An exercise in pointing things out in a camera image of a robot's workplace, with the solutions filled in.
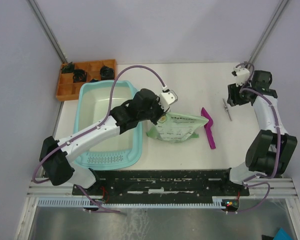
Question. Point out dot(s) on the teal plastic litter box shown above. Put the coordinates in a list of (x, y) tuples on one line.
[(116, 152)]

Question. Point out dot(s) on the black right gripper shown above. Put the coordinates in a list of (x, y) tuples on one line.
[(232, 90)]

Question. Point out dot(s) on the black ring part in tray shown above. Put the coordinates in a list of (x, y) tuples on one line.
[(79, 76)]

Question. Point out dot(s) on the blue object bottom corner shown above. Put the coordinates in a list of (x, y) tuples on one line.
[(282, 235)]

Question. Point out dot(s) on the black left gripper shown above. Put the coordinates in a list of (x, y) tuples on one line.
[(162, 112)]

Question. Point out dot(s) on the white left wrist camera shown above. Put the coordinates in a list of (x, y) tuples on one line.
[(166, 99)]

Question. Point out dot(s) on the white plastic clip tool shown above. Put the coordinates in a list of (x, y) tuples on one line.
[(225, 105)]

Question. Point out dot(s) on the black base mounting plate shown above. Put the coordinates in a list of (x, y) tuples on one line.
[(165, 186)]

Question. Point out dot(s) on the aluminium frame rail left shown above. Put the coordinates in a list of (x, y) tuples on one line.
[(47, 30)]

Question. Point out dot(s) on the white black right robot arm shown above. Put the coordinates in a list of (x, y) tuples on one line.
[(271, 151)]

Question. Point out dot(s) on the magenta plastic litter scoop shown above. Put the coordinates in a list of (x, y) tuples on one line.
[(208, 128)]

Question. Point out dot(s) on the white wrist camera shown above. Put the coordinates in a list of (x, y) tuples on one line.
[(166, 99), (241, 75)]

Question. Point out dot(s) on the orange compartment tray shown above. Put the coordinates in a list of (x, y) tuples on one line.
[(68, 90)]

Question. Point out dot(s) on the black round part in tray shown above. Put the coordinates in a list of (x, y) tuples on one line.
[(106, 73)]

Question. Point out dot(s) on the green cat litter bag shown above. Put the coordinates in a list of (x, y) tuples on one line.
[(177, 127)]

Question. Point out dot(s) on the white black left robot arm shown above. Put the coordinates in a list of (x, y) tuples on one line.
[(56, 156)]

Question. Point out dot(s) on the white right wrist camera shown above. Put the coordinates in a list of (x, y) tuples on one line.
[(241, 75)]

